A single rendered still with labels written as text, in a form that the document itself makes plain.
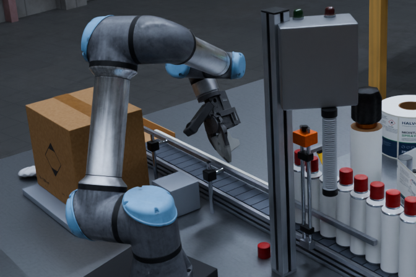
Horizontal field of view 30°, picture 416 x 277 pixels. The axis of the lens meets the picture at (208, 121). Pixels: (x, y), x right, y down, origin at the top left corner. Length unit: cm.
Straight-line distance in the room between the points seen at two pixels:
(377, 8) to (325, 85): 364
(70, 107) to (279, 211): 80
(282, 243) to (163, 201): 34
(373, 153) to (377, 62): 325
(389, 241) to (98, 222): 67
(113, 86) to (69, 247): 55
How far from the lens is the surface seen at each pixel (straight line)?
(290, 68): 170
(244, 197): 225
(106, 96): 184
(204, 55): 197
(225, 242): 213
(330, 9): 175
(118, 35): 183
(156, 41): 181
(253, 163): 258
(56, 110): 237
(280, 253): 194
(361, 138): 220
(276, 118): 178
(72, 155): 222
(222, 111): 229
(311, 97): 173
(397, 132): 245
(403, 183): 203
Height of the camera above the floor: 190
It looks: 21 degrees down
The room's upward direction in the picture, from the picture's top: 4 degrees counter-clockwise
